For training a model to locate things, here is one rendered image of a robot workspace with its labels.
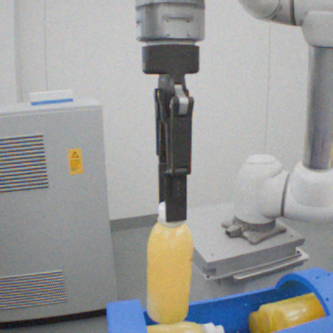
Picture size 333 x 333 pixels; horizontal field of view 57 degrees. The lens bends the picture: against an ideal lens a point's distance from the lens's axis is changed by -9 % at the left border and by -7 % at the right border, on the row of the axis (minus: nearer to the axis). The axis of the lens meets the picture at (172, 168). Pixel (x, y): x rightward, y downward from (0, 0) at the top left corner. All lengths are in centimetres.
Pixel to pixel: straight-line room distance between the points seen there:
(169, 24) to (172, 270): 33
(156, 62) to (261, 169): 75
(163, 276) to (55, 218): 151
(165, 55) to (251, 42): 326
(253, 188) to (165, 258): 66
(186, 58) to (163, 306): 37
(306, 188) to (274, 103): 285
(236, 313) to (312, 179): 46
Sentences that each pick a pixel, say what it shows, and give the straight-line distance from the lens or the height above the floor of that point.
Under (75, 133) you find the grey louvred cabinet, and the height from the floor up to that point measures 130.
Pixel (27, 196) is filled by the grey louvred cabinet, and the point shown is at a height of 97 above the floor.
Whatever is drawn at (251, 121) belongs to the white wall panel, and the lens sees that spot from 371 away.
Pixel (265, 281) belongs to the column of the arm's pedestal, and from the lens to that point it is 122.
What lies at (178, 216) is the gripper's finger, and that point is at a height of 144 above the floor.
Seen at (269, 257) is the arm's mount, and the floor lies 103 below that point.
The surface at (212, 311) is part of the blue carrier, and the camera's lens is 82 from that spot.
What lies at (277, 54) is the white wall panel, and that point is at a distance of 384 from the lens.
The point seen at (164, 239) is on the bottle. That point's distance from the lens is 48.
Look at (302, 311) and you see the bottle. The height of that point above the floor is 118.
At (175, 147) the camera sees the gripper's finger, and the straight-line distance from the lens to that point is 40.
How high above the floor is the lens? 164
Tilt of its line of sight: 17 degrees down
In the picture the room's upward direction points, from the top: straight up
